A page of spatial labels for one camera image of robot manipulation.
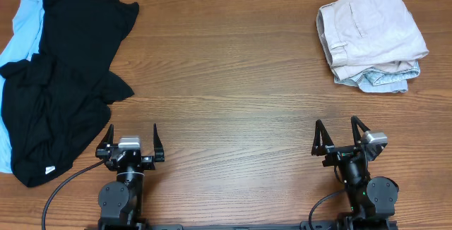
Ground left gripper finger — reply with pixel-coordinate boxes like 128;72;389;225
153;123;165;157
97;124;114;150

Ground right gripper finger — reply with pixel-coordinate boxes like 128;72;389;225
312;119;334;149
350;116;369;145

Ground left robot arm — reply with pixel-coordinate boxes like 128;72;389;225
95;126;165;229

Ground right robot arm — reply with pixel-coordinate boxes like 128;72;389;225
308;116;400;230

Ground folded light blue jeans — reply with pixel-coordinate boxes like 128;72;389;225
331;60;421;93

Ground black t-shirt with logo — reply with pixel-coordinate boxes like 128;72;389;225
1;54;133;188

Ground folded beige shorts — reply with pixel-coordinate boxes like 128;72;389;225
316;0;429;80

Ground light blue t-shirt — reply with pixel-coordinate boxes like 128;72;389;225
1;0;44;174

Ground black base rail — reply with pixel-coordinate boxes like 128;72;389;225
85;221;398;230

